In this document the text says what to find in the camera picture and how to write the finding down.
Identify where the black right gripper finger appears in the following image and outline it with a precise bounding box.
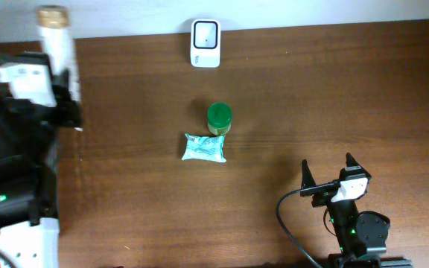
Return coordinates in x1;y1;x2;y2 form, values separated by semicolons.
345;153;363;171
301;159;317;189

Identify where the white barcode scanner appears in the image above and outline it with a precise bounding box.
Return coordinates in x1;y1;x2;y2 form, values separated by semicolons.
190;19;221;68

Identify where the green lid gel jar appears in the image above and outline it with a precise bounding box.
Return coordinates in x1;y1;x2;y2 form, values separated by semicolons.
207;103;232;135

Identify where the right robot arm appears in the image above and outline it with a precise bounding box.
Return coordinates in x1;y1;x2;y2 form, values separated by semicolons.
301;153;413;268

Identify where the white tube gold cap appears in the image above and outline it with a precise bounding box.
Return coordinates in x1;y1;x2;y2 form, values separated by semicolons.
36;5;83;132

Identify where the black right camera cable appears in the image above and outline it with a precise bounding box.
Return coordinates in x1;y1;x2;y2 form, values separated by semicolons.
275;179;341;268

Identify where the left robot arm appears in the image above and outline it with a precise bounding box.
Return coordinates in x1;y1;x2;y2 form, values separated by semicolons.
0;52;82;267

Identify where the teal wipes packet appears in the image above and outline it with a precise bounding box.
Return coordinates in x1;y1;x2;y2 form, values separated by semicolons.
182;133;226;163

